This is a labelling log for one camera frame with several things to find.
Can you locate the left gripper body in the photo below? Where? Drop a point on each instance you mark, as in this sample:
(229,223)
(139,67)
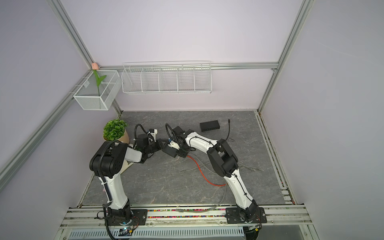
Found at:
(153,147)

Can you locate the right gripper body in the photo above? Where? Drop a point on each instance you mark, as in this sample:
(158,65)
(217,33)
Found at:
(181,152)

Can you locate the large black network switch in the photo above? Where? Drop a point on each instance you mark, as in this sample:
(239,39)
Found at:
(167,149)

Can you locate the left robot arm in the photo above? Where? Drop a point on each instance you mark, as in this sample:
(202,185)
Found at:
(107,164)

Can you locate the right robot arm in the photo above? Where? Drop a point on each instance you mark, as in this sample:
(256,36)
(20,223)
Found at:
(225,163)

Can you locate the green potted plant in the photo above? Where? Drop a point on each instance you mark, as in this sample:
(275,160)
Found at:
(116,130)

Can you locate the white mesh box basket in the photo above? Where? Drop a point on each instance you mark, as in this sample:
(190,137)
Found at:
(87,94)

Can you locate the pink artificial tulip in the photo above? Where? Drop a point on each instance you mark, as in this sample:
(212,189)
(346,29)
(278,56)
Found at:
(99,79)

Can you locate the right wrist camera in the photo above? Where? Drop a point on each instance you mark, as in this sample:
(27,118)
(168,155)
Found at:
(173,144)

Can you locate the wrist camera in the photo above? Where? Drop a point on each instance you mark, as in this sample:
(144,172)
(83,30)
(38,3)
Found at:
(153,133)
(173,144)

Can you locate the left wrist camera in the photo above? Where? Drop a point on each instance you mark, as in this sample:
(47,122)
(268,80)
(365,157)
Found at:
(153,133)

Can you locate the small black network switch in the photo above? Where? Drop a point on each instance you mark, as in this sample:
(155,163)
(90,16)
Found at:
(209,126)

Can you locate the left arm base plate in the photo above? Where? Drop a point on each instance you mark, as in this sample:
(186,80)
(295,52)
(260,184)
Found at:
(135,217)

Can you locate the long white wire basket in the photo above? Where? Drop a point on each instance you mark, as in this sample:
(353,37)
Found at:
(167,77)

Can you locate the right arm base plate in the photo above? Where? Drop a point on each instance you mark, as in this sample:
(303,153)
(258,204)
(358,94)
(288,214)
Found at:
(237,215)

